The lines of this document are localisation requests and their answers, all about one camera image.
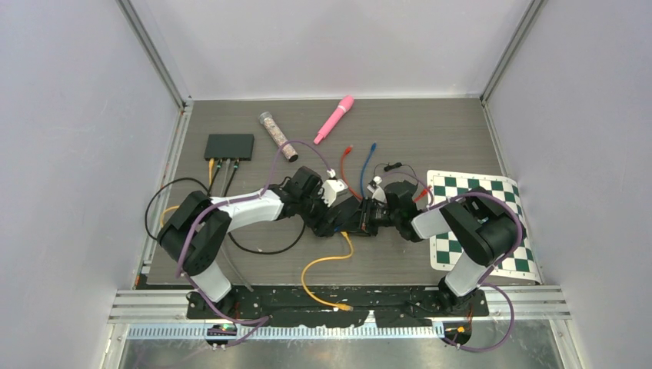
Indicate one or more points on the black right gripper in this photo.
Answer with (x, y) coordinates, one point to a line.
(366, 214)

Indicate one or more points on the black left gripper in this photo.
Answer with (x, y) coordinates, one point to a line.
(322, 227)

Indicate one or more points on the small black TP-Link switch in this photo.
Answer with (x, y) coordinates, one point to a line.
(344, 216)

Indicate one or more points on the black power adapter with cord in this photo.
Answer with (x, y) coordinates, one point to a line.
(388, 167)

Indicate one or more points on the dark grey network switch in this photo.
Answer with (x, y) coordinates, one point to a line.
(229, 146)

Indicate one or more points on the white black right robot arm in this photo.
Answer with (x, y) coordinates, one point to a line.
(458, 285)

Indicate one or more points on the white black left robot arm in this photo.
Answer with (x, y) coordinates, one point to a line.
(194, 234)

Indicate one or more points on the green white checkerboard mat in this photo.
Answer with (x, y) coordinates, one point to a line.
(488, 228)

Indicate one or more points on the glitter tube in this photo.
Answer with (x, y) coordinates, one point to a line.
(279, 138)

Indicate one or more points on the pink marker pen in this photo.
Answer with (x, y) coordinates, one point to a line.
(342, 108)

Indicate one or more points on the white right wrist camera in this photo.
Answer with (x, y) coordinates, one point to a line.
(377, 192)

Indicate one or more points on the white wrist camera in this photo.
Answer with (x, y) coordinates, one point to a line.
(332, 187)
(377, 192)

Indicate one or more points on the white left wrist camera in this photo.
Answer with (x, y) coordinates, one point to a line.
(332, 187)

